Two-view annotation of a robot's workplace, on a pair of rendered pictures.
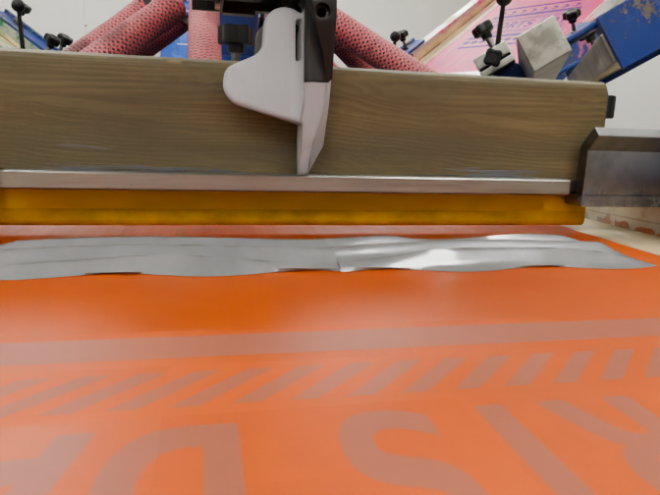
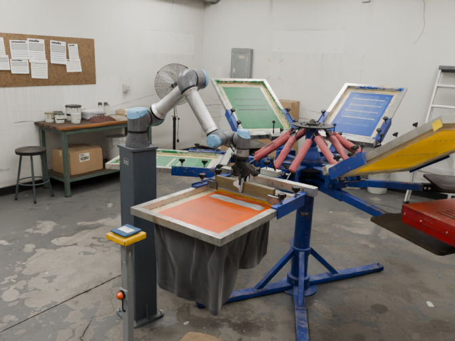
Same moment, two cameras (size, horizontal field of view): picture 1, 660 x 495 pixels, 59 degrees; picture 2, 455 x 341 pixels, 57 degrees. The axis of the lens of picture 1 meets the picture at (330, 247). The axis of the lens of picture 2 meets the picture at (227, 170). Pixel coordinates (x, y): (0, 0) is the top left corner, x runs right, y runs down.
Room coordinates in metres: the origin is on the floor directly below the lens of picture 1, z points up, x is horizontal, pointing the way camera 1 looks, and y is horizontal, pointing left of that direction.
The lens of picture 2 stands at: (-1.24, -1.67, 1.75)
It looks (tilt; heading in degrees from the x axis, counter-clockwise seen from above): 15 degrees down; 49
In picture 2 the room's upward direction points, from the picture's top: 2 degrees clockwise
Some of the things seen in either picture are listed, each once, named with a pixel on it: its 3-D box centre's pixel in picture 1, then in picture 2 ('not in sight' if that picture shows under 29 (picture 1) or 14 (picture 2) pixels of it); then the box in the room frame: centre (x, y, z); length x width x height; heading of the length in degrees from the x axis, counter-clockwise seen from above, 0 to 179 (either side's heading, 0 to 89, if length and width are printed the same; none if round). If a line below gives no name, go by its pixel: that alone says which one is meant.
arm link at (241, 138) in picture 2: not in sight; (242, 139); (0.37, 0.04, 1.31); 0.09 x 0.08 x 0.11; 109
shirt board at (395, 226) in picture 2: not in sight; (370, 207); (1.01, -0.44, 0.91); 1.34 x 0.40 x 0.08; 72
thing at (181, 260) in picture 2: not in sight; (185, 262); (-0.11, -0.09, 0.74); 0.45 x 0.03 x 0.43; 102
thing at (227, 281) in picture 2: not in sight; (245, 258); (0.17, -0.24, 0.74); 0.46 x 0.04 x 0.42; 12
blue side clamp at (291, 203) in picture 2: not in sight; (288, 205); (0.47, -0.25, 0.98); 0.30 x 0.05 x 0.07; 12
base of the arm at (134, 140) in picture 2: not in sight; (137, 137); (0.03, 0.63, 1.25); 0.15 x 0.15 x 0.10
